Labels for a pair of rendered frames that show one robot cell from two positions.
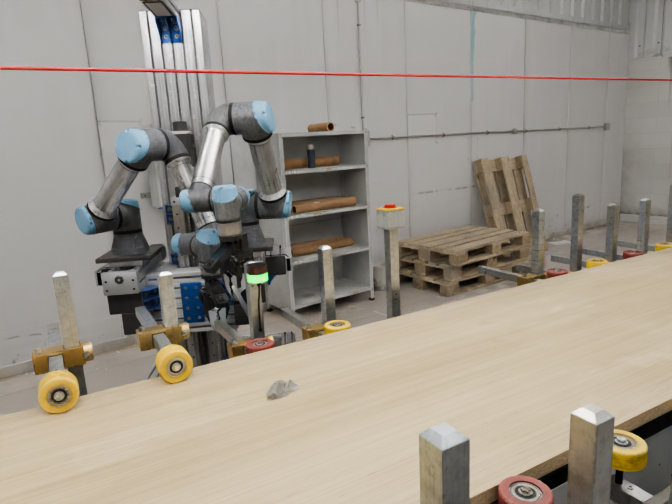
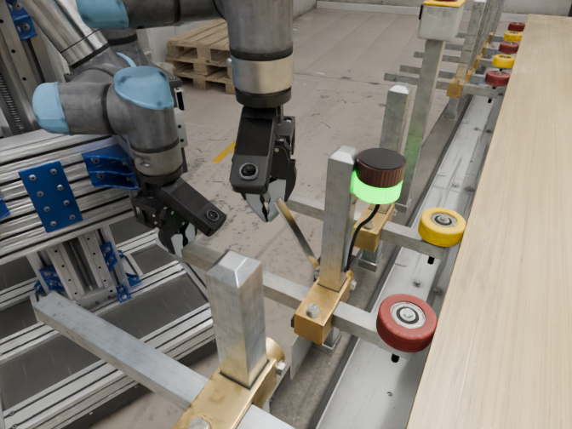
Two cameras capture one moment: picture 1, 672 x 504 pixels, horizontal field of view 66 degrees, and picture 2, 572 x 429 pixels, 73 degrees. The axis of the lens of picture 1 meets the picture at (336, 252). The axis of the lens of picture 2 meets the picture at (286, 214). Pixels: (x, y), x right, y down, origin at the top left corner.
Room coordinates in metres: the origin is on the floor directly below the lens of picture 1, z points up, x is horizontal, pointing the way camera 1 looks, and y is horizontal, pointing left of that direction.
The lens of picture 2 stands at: (1.16, 0.56, 1.35)
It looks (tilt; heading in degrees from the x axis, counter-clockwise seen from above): 37 degrees down; 328
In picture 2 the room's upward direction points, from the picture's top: straight up
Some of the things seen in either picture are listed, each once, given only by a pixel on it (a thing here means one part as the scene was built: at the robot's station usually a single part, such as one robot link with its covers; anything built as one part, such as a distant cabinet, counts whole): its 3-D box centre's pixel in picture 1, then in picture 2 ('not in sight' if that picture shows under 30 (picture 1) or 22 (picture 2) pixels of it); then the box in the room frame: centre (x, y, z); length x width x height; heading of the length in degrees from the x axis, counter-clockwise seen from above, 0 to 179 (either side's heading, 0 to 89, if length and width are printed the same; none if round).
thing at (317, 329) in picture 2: (251, 348); (327, 300); (1.49, 0.27, 0.85); 0.14 x 0.06 x 0.05; 119
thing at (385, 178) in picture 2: (256, 268); (380, 167); (1.46, 0.23, 1.10); 0.06 x 0.06 x 0.02
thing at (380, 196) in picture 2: (257, 276); (377, 183); (1.46, 0.23, 1.08); 0.06 x 0.06 x 0.02
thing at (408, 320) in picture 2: (261, 360); (401, 337); (1.37, 0.23, 0.85); 0.08 x 0.08 x 0.11
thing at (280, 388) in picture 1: (279, 386); not in sight; (1.09, 0.14, 0.91); 0.09 x 0.07 x 0.02; 144
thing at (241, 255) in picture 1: (235, 253); (265, 127); (1.60, 0.32, 1.12); 0.09 x 0.08 x 0.12; 140
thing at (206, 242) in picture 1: (207, 245); (145, 109); (1.75, 0.44, 1.12); 0.09 x 0.08 x 0.11; 59
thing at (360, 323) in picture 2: (239, 343); (287, 294); (1.54, 0.32, 0.84); 0.43 x 0.03 x 0.04; 29
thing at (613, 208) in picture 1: (610, 254); (478, 47); (2.35, -1.28, 0.87); 0.04 x 0.04 x 0.48; 29
